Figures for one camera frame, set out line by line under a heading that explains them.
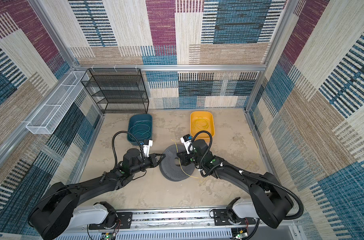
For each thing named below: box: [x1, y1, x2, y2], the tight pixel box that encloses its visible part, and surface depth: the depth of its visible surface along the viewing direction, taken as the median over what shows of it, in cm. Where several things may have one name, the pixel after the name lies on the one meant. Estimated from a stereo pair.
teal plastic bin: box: [127, 113, 153, 146], surface depth 109 cm
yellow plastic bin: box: [190, 111, 215, 141], surface depth 111 cm
